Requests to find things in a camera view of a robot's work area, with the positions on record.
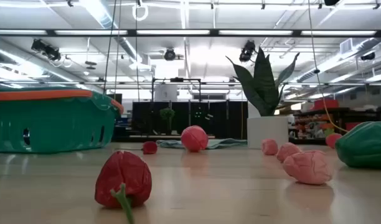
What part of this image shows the light blue cloth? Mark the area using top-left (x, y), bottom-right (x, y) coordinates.
top-left (155, 138), bottom-right (248, 149)

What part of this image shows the black metal frame rig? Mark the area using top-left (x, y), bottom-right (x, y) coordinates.
top-left (151, 77), bottom-right (202, 138)

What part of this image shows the pink-red round toy fruit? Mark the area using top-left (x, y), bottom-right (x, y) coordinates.
top-left (180, 125), bottom-right (209, 153)

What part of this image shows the black overhead light bar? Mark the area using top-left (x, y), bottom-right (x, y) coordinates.
top-left (0, 29), bottom-right (381, 38)

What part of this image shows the dark storage shelf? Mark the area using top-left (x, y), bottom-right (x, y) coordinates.
top-left (288, 107), bottom-right (381, 146)

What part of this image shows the small pink toy produce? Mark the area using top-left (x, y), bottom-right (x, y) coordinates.
top-left (261, 138), bottom-right (279, 156)

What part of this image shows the red storage bin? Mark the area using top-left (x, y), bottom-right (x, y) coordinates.
top-left (313, 99), bottom-right (340, 111)

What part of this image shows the green toy bell pepper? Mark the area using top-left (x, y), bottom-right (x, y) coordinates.
top-left (334, 121), bottom-right (381, 170)

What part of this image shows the red toy bell pepper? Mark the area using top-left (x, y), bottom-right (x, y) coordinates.
top-left (94, 150), bottom-right (153, 224)

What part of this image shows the small red toy cherry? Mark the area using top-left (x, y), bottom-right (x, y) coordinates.
top-left (143, 141), bottom-right (159, 155)

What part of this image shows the grey and yellow hanging cable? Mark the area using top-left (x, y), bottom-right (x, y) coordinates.
top-left (307, 0), bottom-right (349, 134)

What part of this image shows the white cable loop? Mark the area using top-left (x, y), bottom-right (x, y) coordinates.
top-left (131, 2), bottom-right (149, 22)

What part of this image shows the large pink lumpy toy produce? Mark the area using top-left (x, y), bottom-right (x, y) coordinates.
top-left (282, 149), bottom-right (334, 185)

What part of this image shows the teal basket with orange rim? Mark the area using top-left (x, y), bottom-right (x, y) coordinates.
top-left (0, 88), bottom-right (125, 154)

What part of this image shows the green snake plant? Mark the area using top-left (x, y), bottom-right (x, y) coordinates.
top-left (225, 47), bottom-right (301, 118)

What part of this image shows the black partition curtain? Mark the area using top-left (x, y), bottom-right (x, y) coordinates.
top-left (131, 101), bottom-right (249, 140)

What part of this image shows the small background potted plant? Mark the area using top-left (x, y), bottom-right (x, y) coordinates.
top-left (159, 107), bottom-right (176, 135)

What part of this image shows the white background cabinet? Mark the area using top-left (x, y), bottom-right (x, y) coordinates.
top-left (154, 83), bottom-right (179, 102)

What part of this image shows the red toy strawberry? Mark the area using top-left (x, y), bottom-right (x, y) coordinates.
top-left (325, 133), bottom-right (343, 149)

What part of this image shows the thin dark hanging cable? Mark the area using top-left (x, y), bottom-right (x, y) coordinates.
top-left (113, 0), bottom-right (122, 100)
top-left (102, 0), bottom-right (118, 96)
top-left (134, 0), bottom-right (140, 102)

